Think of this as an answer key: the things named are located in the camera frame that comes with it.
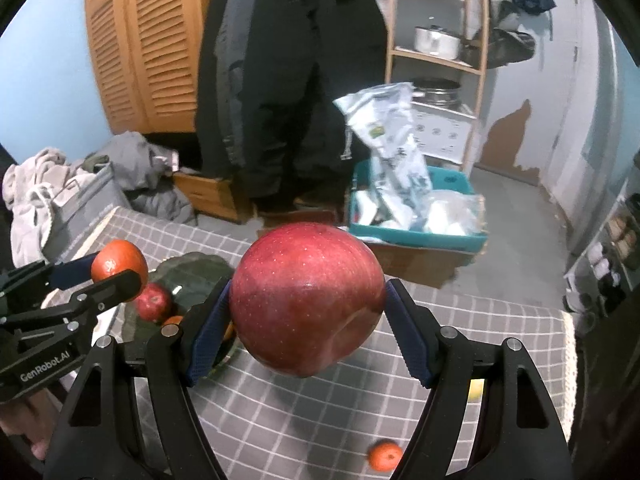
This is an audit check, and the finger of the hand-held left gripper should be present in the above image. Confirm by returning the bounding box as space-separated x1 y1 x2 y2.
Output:
10 269 142 336
0 254 98 307

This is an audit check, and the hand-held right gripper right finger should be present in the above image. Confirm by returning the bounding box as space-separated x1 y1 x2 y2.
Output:
385 277 573 480

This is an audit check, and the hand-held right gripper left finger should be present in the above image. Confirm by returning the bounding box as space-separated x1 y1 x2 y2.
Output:
44 277 236 480

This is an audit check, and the medium orange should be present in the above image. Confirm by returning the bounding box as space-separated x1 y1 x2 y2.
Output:
91 240 149 301

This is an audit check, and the dark red apple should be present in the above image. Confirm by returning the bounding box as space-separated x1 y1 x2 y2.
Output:
135 282 173 323

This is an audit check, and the green glass bowl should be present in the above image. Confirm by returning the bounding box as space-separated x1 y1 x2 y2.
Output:
122 252 238 376

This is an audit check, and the pinkish red apple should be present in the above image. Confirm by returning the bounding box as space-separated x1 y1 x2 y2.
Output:
229 223 386 377

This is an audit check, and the person's left hand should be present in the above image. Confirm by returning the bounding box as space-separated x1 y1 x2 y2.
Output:
0 397 53 461

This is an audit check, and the beige hoodie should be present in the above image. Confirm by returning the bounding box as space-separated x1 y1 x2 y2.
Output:
2 149 96 266

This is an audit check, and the grey checked tablecloth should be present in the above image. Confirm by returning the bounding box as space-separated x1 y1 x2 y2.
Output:
42 205 578 480

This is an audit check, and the wooden drawer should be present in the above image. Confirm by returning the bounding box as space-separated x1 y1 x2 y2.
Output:
172 172 253 223

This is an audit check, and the clear plastic bag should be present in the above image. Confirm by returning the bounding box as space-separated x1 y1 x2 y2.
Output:
422 190 483 236

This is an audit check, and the teal plastic crate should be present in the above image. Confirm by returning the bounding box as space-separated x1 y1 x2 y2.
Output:
348 160 488 253

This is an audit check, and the printed plastic bag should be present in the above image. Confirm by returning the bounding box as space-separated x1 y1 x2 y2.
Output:
333 82 433 226

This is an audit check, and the shoe rack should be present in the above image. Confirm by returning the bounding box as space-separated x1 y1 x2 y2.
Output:
562 160 640 316

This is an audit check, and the wooden louvered wardrobe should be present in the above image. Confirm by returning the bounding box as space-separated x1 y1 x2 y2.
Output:
84 0 236 136

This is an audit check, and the metal steamer pot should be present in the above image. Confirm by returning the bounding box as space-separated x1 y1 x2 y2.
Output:
410 77 462 106

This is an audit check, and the wooden shelf rack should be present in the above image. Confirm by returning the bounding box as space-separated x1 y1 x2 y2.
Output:
385 0 490 173

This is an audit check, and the black hanging coat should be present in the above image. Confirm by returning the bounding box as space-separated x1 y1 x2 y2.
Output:
194 0 388 216

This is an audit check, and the metal cooking pot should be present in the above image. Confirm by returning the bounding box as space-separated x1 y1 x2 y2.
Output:
414 25 473 58

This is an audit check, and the grey-green hanging bag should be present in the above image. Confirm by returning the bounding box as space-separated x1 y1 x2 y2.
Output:
487 0 536 68

